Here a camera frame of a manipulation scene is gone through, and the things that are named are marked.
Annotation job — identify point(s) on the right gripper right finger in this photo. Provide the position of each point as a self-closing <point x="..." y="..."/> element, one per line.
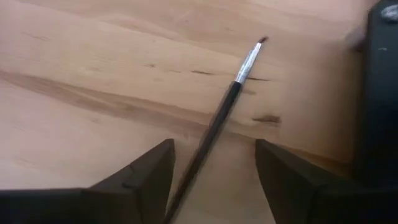
<point x="311" y="202"/>

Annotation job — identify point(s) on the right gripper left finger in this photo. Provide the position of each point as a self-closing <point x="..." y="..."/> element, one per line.
<point x="124" y="199"/>

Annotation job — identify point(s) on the thin black makeup brush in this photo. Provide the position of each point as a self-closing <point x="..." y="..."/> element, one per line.
<point x="217" y="119"/>

